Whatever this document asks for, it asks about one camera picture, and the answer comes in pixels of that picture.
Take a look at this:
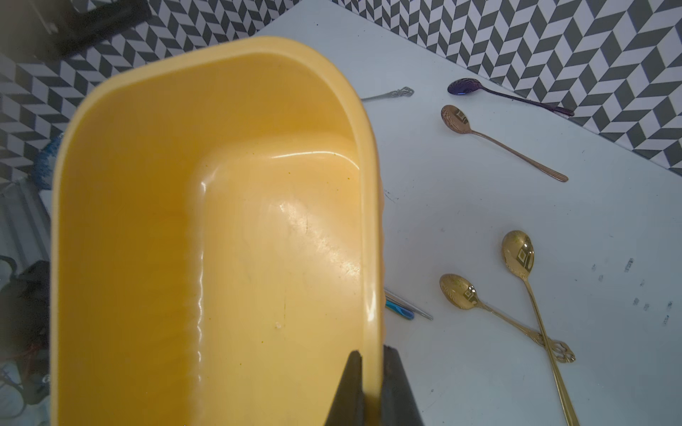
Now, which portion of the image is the ornate silver spoon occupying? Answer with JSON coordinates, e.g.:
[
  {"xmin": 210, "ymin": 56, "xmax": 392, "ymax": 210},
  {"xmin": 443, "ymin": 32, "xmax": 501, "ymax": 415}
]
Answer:
[{"xmin": 361, "ymin": 86, "xmax": 415, "ymax": 102}]

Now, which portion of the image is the yellow plastic storage box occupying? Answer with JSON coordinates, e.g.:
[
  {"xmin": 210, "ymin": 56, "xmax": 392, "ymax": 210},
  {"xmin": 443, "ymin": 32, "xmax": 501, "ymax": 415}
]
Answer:
[{"xmin": 51, "ymin": 37, "xmax": 385, "ymax": 425}]

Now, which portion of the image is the rose gold long spoon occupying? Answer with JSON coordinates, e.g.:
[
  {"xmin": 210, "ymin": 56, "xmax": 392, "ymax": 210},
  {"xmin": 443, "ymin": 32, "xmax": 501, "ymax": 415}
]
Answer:
[{"xmin": 440, "ymin": 105, "xmax": 569, "ymax": 183}]

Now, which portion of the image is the blue handled spoon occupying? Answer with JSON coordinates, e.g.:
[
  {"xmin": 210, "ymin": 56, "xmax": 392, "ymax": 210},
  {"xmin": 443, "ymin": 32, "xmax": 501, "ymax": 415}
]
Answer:
[{"xmin": 385, "ymin": 299, "xmax": 415, "ymax": 321}]

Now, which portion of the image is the gold spoon plain handle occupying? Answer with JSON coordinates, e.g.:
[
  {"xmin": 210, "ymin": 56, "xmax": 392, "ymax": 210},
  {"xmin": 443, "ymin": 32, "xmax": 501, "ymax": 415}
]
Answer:
[{"xmin": 502, "ymin": 230, "xmax": 580, "ymax": 426}]

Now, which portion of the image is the silver long handled spoon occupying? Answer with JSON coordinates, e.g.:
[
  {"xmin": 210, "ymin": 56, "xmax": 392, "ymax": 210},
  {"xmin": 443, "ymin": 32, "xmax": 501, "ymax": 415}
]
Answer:
[{"xmin": 385, "ymin": 289, "xmax": 433, "ymax": 321}]

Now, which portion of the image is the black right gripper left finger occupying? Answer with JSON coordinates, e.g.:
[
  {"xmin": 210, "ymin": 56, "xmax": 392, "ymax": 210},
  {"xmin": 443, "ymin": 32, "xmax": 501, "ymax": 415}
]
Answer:
[{"xmin": 324, "ymin": 351, "xmax": 365, "ymax": 426}]

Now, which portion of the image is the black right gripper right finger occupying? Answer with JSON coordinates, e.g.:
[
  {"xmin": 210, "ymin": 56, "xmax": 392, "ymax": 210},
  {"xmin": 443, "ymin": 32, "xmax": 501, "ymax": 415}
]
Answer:
[{"xmin": 381, "ymin": 345, "xmax": 424, "ymax": 426}]

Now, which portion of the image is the gold spoon ornate handle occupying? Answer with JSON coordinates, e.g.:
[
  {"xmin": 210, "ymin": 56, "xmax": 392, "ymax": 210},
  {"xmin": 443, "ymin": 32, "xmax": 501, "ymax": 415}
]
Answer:
[{"xmin": 439, "ymin": 273, "xmax": 577, "ymax": 363}]

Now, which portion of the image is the purple iridescent spoon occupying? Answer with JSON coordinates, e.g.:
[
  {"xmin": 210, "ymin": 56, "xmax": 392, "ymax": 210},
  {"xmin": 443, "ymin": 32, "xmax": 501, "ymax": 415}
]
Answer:
[{"xmin": 447, "ymin": 78, "xmax": 575, "ymax": 117}]

